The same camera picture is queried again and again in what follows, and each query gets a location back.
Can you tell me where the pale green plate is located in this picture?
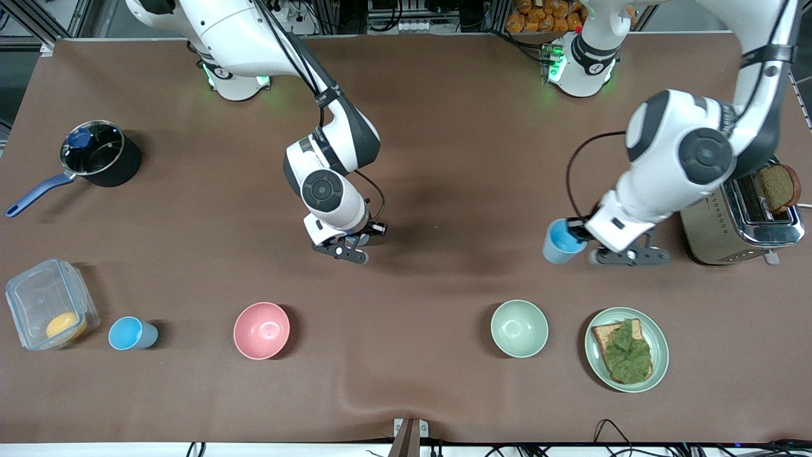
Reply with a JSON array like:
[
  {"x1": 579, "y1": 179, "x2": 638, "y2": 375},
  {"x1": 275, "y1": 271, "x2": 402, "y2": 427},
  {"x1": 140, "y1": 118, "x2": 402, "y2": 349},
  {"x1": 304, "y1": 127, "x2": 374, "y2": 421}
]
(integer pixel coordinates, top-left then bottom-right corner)
[{"x1": 584, "y1": 307, "x2": 670, "y2": 394}]

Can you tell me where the glass lid with blue knob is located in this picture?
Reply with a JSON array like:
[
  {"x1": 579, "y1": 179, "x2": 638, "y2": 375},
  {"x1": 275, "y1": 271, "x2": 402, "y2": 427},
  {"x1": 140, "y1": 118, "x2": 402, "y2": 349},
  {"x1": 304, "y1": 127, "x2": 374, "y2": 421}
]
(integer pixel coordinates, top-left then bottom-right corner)
[{"x1": 60, "y1": 121, "x2": 125, "y2": 177}]

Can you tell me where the orange round food piece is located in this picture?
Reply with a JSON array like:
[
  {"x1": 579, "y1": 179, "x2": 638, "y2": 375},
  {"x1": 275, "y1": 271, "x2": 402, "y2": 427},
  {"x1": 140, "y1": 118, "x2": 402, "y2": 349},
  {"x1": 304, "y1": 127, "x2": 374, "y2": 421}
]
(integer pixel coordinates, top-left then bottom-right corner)
[{"x1": 46, "y1": 311, "x2": 88, "y2": 341}]

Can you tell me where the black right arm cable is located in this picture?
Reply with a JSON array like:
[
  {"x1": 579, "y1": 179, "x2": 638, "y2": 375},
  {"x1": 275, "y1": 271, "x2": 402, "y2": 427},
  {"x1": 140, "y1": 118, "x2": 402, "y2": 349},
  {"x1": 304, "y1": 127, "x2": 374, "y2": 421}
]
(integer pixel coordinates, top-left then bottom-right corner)
[{"x1": 254, "y1": 0, "x2": 388, "y2": 224}]

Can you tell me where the toast slice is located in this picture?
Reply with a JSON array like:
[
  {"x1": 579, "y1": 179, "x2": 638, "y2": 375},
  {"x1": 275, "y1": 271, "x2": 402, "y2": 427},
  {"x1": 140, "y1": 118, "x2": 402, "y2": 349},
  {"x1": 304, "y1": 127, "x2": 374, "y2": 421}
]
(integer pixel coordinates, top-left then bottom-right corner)
[{"x1": 591, "y1": 319, "x2": 654, "y2": 385}]

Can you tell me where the bag of orange buns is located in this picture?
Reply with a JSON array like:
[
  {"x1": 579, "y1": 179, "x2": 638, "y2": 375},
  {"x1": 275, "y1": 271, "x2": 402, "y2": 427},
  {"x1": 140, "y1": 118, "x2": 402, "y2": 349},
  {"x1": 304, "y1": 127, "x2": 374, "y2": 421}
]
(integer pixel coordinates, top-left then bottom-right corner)
[{"x1": 506, "y1": 0, "x2": 586, "y2": 34}]

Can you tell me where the clear plastic food container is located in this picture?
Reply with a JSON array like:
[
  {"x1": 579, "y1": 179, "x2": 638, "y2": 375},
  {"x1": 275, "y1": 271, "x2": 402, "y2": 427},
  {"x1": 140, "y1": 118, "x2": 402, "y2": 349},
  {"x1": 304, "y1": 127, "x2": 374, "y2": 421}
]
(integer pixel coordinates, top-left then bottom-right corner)
[{"x1": 5, "y1": 258, "x2": 101, "y2": 351}]

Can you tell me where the light blue plastic cup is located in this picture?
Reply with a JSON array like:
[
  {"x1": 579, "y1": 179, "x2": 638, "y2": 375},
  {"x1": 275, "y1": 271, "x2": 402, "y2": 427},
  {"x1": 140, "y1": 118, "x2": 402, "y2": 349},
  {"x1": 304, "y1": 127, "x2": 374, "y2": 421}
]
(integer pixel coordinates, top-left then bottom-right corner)
[
  {"x1": 542, "y1": 218, "x2": 589, "y2": 265},
  {"x1": 108, "y1": 316, "x2": 159, "y2": 351}
]

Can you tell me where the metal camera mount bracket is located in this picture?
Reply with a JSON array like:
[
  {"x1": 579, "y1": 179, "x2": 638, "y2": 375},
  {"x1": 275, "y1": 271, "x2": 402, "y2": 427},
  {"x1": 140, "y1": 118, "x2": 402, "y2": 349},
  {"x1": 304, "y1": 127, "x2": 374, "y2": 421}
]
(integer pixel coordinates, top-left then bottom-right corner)
[{"x1": 392, "y1": 418, "x2": 429, "y2": 457}]

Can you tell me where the pink bowl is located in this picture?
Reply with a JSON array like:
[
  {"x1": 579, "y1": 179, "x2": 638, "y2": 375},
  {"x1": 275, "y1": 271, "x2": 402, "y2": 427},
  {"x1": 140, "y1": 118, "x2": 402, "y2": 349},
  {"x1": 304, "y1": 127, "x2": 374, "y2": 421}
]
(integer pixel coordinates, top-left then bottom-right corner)
[{"x1": 233, "y1": 301, "x2": 291, "y2": 361}]

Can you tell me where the pale green bowl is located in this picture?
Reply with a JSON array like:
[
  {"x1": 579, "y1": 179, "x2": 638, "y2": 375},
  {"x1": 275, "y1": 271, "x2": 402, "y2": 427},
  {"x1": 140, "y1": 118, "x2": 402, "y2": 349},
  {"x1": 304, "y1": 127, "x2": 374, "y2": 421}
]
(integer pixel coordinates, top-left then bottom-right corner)
[{"x1": 490, "y1": 300, "x2": 549, "y2": 359}]

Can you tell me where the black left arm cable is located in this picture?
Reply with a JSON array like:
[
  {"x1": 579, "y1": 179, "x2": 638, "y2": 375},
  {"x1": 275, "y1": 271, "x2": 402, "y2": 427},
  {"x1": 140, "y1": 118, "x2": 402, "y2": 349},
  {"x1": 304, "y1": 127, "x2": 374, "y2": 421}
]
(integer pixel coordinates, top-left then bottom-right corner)
[{"x1": 565, "y1": 131, "x2": 627, "y2": 221}]

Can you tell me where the brown table mat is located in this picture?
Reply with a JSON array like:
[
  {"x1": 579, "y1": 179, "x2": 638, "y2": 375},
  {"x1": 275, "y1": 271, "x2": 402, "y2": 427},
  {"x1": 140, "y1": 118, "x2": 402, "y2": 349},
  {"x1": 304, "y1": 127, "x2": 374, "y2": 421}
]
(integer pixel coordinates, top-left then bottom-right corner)
[{"x1": 0, "y1": 35, "x2": 812, "y2": 445}]

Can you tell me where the aluminium frame post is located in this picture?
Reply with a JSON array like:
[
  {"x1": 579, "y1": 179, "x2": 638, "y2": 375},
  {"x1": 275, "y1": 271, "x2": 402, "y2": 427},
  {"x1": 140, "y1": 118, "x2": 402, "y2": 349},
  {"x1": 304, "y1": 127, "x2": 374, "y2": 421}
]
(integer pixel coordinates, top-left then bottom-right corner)
[{"x1": 29, "y1": 0, "x2": 121, "y2": 53}]

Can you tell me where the brown bread slice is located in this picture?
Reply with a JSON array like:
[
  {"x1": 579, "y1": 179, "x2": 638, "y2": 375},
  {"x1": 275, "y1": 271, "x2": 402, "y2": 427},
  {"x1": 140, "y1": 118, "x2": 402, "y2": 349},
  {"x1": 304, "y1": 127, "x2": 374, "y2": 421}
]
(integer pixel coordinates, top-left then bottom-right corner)
[{"x1": 753, "y1": 163, "x2": 802, "y2": 215}]

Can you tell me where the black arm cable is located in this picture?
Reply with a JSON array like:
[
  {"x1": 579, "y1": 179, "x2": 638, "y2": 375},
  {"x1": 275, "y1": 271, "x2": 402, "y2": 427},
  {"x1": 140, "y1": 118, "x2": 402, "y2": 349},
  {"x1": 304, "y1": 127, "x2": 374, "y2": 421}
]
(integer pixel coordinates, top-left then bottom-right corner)
[
  {"x1": 254, "y1": 0, "x2": 388, "y2": 224},
  {"x1": 565, "y1": 131, "x2": 627, "y2": 221}
]

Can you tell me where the green lettuce leaf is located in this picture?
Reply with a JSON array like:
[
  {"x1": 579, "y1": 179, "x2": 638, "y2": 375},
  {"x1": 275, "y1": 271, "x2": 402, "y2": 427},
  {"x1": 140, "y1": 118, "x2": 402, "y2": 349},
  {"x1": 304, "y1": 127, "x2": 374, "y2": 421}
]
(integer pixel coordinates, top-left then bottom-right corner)
[{"x1": 601, "y1": 319, "x2": 653, "y2": 384}]

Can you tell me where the black saucepan with blue handle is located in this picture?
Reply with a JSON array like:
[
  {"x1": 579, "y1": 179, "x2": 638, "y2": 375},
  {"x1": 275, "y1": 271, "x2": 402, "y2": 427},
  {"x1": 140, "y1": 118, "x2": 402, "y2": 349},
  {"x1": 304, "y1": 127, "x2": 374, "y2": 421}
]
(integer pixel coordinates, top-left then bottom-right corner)
[{"x1": 5, "y1": 119, "x2": 143, "y2": 218}]

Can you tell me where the black looped cable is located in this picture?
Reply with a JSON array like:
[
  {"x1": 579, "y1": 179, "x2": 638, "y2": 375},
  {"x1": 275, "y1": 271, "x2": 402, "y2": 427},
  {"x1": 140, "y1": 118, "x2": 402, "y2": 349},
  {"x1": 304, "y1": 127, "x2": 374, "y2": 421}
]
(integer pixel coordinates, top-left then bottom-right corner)
[{"x1": 593, "y1": 418, "x2": 636, "y2": 457}]

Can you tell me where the silver beige toaster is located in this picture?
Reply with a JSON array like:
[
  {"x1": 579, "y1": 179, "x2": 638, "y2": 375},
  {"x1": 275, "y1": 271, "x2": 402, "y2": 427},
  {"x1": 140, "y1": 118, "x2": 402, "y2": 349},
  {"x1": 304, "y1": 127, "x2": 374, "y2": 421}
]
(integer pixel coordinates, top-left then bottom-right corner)
[{"x1": 679, "y1": 156, "x2": 806, "y2": 266}]

